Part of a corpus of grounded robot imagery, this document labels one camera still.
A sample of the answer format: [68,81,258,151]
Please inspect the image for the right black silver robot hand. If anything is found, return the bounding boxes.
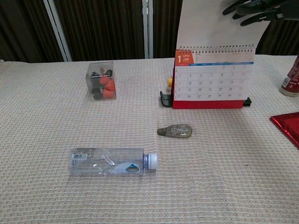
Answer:
[222,0,299,27]

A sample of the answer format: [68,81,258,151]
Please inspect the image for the red bottle with yellow cap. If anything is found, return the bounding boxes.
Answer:
[279,54,299,97]

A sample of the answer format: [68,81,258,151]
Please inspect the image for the beige woven tablecloth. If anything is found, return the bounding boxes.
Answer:
[0,54,299,224]

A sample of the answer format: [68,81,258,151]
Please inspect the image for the red desk calendar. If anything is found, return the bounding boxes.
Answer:
[172,0,273,110]

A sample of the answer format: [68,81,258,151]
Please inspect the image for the clear empty plastic bottle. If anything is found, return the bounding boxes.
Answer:
[68,147,158,177]

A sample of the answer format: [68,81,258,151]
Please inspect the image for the clear box of binder clips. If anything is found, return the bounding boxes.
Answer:
[86,61,118,101]

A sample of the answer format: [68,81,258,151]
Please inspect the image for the black folding screen partition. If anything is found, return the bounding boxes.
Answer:
[0,0,299,63]

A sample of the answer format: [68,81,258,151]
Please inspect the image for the red foil booklet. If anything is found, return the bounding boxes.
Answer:
[269,112,299,150]

